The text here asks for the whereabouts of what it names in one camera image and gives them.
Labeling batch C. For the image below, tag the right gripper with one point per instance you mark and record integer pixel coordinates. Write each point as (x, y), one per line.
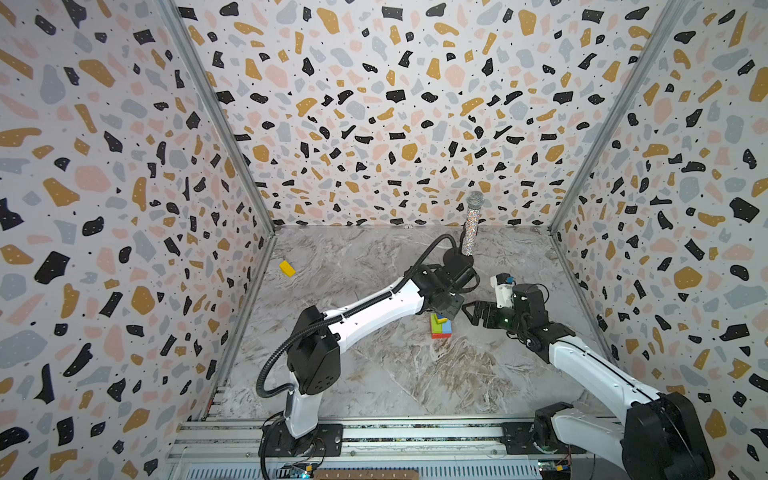
(492, 314)

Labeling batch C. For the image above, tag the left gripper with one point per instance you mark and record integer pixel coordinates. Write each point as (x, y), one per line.
(454, 310)

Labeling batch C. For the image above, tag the lime green block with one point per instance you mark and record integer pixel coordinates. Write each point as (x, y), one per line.
(435, 325)

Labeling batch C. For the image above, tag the yellow rectangular block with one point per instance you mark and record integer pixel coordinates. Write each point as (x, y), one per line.
(287, 269)

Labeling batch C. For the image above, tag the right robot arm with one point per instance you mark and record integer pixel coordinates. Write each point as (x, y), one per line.
(652, 435)

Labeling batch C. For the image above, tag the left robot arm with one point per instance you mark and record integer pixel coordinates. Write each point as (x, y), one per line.
(314, 357)

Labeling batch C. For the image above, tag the glitter microphone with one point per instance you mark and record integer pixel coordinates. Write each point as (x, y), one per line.
(474, 204)

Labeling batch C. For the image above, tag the wooden strip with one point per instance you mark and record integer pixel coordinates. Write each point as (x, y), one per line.
(366, 474)

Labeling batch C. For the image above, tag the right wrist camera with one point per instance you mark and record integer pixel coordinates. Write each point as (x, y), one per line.
(503, 286)

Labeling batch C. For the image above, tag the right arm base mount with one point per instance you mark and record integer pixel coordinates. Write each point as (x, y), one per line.
(529, 438)

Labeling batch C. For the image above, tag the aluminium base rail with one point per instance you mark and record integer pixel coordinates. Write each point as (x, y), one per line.
(438, 448)

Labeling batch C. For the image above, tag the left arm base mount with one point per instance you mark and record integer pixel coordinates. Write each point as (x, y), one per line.
(325, 440)

